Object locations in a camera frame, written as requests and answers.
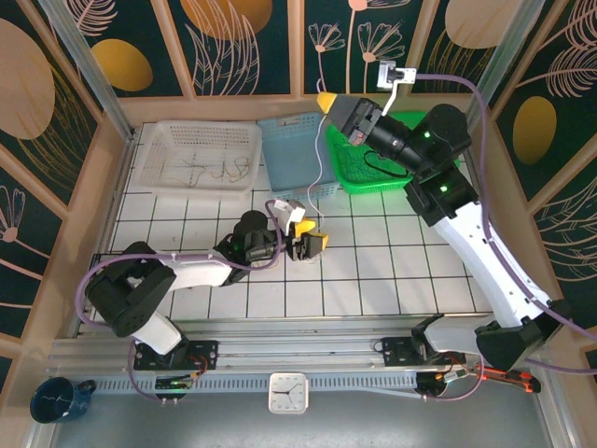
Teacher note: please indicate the white square clock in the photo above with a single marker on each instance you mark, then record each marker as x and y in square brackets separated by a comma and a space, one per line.
[289, 393]

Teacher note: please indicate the green plastic basket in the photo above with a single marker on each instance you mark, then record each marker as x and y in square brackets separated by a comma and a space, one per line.
[345, 163]

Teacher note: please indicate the dark blue mug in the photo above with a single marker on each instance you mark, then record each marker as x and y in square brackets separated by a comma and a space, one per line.
[51, 403]

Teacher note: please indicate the orange black utility knife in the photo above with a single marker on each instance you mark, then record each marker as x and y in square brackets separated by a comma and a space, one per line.
[513, 377]

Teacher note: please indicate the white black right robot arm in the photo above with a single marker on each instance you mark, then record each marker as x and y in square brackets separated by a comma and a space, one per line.
[490, 261]

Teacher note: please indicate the black controller board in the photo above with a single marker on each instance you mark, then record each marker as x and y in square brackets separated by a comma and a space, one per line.
[434, 385]
[172, 385]

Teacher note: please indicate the aluminium corner post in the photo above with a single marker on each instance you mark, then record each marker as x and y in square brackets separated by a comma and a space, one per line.
[499, 51]
[88, 65]

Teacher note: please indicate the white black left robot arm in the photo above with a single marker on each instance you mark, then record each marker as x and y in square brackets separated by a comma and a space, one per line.
[200, 273]

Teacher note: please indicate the white plastic basket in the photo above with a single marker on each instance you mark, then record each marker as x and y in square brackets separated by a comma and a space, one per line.
[154, 154]

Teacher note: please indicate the blue plastic basket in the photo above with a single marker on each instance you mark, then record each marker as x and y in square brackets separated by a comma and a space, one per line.
[289, 154]

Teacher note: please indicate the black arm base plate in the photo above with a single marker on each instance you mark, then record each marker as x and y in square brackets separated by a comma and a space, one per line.
[205, 354]
[396, 352]

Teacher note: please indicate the aluminium mounting rail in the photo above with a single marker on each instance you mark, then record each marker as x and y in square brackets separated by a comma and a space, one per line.
[298, 347]

